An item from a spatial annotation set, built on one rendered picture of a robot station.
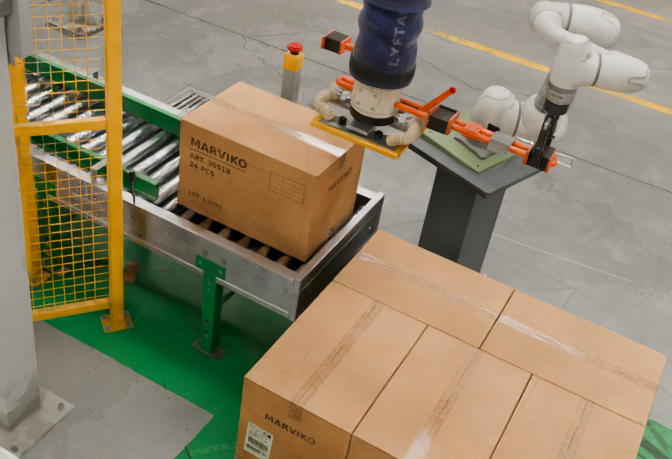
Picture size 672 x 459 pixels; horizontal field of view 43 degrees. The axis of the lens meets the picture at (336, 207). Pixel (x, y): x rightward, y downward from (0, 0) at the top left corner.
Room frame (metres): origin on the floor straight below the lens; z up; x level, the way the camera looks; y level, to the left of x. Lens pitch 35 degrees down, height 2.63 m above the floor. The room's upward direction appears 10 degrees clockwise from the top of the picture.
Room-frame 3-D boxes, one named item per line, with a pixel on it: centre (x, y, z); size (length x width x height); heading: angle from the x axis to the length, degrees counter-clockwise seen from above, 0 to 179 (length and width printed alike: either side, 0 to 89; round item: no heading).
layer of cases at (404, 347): (2.13, -0.54, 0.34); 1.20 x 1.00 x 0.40; 67
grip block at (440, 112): (2.56, -0.30, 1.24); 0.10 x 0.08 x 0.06; 158
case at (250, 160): (2.82, 0.28, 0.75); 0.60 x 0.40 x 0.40; 67
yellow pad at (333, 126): (2.56, -0.04, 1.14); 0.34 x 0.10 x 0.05; 68
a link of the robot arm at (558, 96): (2.43, -0.63, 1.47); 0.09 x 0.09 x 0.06
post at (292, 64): (3.36, 0.29, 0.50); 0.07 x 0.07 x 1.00; 67
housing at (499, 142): (2.47, -0.50, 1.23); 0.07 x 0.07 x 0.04; 68
